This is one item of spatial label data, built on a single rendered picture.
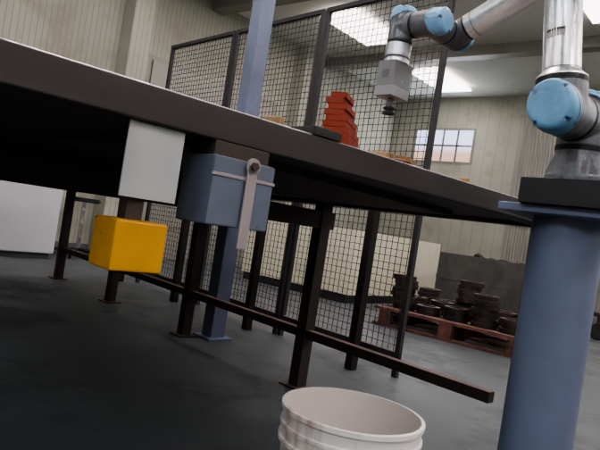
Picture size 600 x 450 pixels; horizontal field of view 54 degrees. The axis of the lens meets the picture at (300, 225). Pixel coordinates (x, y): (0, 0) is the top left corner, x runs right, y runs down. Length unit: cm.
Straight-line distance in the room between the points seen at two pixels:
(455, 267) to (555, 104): 530
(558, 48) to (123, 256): 108
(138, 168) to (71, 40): 682
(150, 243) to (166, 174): 12
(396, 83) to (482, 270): 498
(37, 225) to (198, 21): 390
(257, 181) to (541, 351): 84
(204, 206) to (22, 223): 556
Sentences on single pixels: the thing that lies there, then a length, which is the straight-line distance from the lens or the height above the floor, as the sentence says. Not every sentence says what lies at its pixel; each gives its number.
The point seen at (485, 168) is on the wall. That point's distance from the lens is 1188.
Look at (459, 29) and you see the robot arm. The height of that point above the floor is 137.
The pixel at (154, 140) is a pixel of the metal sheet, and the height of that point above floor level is 83.
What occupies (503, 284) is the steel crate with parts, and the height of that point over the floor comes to 47.
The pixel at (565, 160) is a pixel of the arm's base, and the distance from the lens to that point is 158.
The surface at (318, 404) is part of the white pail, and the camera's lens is 142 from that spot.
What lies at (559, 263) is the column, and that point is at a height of 74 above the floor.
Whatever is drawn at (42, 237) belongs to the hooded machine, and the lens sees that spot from 663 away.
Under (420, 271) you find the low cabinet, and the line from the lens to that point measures 767.
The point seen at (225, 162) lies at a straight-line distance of 102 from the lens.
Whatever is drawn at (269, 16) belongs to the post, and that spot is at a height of 194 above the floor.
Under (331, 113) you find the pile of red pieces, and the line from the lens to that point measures 248.
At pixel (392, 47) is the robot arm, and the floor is 129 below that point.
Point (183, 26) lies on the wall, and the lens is 874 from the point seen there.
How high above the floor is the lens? 73
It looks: level
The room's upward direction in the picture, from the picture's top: 9 degrees clockwise
